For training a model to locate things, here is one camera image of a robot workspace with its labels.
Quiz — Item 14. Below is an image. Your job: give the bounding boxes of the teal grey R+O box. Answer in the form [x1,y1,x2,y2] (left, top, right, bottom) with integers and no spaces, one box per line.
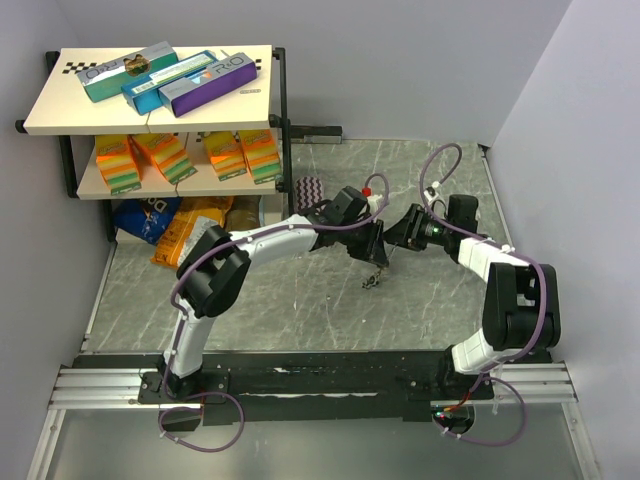
[76,41,178,103]

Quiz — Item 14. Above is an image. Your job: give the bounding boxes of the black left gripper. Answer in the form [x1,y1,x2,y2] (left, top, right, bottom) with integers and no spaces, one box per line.
[338,216,388,266]

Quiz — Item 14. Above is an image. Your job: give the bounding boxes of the blue carton box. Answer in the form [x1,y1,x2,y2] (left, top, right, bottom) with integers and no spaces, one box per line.
[121,50,217,115]

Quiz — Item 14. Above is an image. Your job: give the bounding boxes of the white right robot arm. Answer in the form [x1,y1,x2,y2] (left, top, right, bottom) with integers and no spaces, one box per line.
[384,195,561,399]

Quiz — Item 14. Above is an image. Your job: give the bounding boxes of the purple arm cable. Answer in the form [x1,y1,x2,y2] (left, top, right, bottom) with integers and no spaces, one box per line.
[419,142,551,447]
[157,172,391,455]

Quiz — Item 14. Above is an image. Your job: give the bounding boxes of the purple grey R+O box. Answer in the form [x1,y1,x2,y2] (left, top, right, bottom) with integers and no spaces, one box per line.
[159,52,258,117]

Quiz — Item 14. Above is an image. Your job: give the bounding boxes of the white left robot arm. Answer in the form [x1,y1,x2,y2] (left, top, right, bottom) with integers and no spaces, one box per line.
[161,186,389,402]

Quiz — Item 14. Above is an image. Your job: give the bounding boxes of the orange snack bag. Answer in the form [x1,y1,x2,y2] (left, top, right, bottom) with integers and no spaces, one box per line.
[150,196,234,269]

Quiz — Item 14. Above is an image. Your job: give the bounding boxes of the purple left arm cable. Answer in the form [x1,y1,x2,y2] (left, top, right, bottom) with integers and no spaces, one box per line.
[157,172,391,455]

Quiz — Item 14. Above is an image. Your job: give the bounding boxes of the blue Doritos bag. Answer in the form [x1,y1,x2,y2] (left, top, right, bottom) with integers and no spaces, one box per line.
[113,197,182,245]

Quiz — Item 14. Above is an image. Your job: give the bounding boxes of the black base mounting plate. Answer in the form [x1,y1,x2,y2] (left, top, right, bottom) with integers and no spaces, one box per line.
[130,349,481,427]

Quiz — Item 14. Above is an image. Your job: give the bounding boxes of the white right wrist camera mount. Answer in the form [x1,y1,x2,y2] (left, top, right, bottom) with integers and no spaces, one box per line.
[423,181,443,207]

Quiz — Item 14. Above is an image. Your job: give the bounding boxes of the aluminium rail frame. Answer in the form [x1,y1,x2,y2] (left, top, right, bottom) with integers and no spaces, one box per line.
[29,353,600,479]

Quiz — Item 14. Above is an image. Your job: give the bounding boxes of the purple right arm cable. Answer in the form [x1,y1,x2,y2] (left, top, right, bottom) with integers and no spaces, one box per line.
[419,142,551,447]

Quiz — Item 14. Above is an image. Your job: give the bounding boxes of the small key bunch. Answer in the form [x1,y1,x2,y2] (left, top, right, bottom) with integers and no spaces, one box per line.
[362,268,387,290]

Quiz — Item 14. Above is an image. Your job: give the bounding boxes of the purple wavy scrub pad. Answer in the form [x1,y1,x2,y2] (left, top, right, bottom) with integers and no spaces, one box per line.
[294,176,324,213]

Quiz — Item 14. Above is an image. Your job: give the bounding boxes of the brown snack bag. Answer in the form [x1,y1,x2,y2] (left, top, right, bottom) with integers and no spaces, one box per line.
[224,195,262,232]

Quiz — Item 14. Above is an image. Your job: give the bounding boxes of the orange green sponge pack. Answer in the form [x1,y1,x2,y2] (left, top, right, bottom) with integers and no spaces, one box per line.
[238,129,282,184]
[131,133,197,185]
[95,134,141,195]
[203,131,247,181]

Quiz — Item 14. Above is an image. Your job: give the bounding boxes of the black bracket at back wall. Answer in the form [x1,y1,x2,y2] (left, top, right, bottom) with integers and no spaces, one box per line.
[290,125,343,145]

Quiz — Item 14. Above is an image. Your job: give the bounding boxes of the black frame shelf rack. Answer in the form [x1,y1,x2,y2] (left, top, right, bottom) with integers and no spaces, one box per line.
[14,44,297,240]

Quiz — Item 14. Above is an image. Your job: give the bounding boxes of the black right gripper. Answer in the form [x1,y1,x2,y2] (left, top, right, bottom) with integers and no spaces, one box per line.
[383,204,453,252]

